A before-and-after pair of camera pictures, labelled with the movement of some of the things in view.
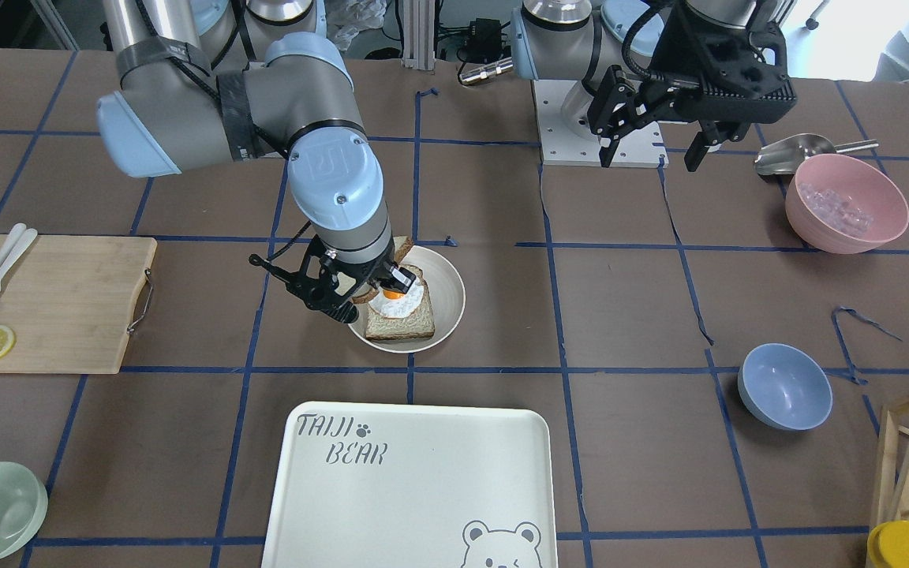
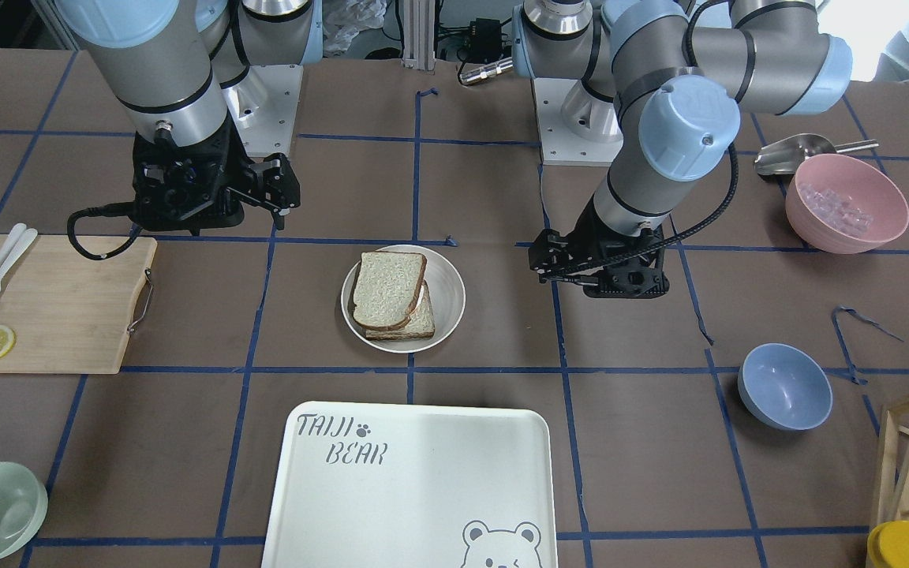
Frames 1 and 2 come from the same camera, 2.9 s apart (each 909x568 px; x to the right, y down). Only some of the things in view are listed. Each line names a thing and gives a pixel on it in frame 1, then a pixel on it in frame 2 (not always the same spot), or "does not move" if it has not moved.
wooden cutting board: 66,298 does not move
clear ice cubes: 838,211 does not move
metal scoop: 783,156 does not move
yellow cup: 905,544 does not move
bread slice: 403,248 → 386,288
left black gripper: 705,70 → 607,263
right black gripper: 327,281 → 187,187
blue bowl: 783,387 does not move
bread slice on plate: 418,325 does not move
